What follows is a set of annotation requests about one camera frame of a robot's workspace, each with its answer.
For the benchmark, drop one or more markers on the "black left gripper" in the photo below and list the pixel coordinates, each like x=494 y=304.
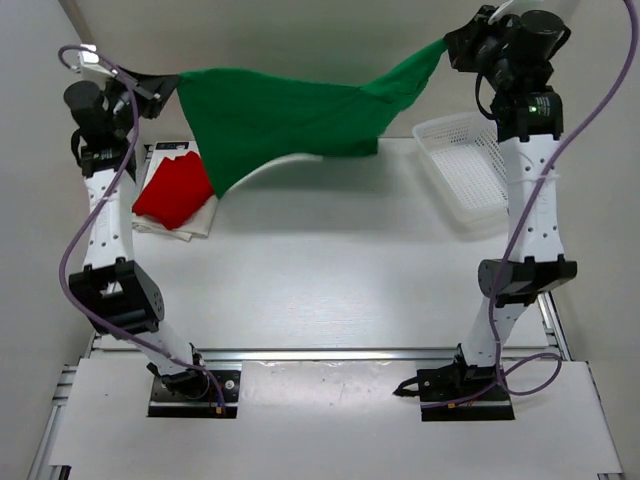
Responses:
x=152 y=91

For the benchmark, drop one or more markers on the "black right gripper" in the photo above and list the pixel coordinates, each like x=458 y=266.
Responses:
x=460 y=46

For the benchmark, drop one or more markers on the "green t shirt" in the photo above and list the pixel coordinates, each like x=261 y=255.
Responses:
x=242 y=119

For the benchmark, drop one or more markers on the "red t shirt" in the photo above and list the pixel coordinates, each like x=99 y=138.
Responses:
x=181 y=182

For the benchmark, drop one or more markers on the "white t shirt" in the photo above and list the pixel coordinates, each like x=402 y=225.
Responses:
x=180 y=223

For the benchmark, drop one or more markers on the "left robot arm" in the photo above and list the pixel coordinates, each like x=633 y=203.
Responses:
x=120 y=297

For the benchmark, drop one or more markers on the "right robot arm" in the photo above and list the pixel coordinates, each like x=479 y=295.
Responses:
x=534 y=260

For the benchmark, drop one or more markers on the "white plastic basket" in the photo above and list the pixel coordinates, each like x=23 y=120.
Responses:
x=462 y=162

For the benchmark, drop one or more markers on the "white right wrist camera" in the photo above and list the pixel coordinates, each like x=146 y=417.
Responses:
x=513 y=7

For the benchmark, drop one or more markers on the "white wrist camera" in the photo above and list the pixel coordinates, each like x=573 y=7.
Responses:
x=513 y=7
x=89 y=62

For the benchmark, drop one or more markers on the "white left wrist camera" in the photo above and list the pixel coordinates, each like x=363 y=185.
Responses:
x=89 y=62

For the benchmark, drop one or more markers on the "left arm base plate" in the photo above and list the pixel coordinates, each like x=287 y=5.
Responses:
x=194 y=396

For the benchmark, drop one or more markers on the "aluminium frame rail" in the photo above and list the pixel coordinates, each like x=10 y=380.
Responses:
x=328 y=354

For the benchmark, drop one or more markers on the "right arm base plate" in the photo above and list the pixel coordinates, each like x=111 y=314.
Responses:
x=445 y=397

